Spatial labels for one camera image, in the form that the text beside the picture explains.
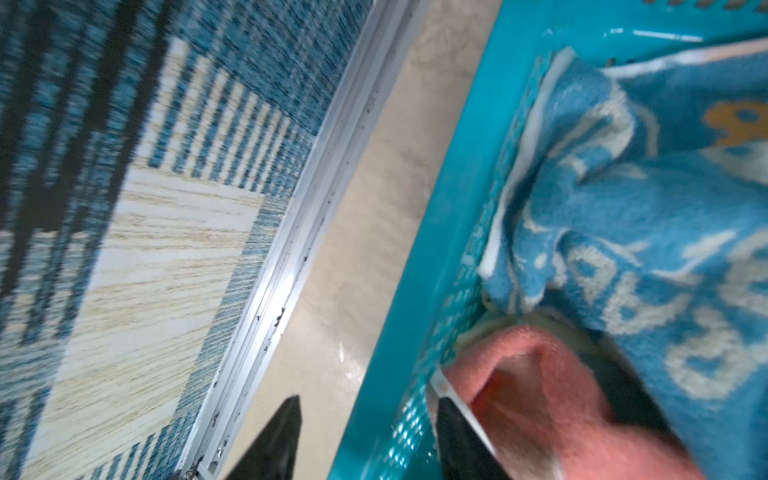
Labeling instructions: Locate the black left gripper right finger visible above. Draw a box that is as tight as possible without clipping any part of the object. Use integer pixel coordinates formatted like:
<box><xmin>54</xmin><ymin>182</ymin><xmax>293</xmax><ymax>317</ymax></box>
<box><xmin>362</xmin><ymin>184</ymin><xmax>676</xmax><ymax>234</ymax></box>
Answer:
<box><xmin>435</xmin><ymin>397</ymin><xmax>509</xmax><ymax>480</ymax></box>

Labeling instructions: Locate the light blue patterned towel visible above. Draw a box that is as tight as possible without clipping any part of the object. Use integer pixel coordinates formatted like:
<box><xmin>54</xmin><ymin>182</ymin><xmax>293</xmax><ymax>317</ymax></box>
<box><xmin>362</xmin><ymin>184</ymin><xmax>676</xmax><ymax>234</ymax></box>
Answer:
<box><xmin>477</xmin><ymin>39</ymin><xmax>767</xmax><ymax>479</ymax></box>

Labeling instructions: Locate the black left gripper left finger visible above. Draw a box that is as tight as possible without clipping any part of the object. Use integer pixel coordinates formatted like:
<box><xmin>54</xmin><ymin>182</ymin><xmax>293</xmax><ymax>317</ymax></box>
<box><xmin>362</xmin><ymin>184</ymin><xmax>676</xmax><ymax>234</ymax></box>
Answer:
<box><xmin>226</xmin><ymin>395</ymin><xmax>302</xmax><ymax>480</ymax></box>

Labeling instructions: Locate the red pink towel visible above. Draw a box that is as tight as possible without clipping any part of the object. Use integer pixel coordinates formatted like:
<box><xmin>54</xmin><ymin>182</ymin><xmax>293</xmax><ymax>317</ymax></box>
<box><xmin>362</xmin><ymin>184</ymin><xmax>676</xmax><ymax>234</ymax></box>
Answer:
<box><xmin>434</xmin><ymin>325</ymin><xmax>703</xmax><ymax>479</ymax></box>

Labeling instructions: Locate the teal plastic basket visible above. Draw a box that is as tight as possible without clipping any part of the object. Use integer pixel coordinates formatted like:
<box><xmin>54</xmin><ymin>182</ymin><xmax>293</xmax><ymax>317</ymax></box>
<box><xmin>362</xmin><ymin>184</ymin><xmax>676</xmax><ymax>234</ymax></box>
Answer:
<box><xmin>330</xmin><ymin>1</ymin><xmax>767</xmax><ymax>479</ymax></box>

